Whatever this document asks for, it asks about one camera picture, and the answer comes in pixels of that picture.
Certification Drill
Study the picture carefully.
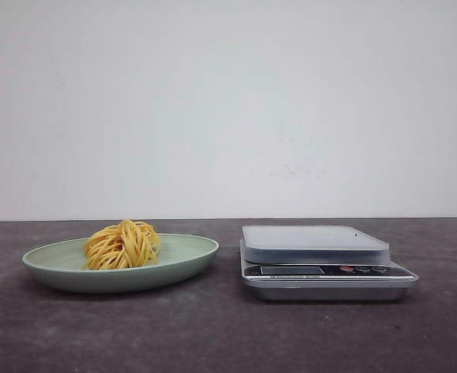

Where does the yellow vermicelli noodle bundle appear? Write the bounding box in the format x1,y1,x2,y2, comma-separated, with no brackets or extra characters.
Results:
82,219,161,270

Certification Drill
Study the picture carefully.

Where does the silver electronic kitchen scale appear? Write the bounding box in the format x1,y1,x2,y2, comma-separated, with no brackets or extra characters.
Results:
239,225,419,302

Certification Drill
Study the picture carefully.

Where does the light green shallow plate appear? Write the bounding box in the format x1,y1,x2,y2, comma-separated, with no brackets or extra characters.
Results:
22,233,220,294

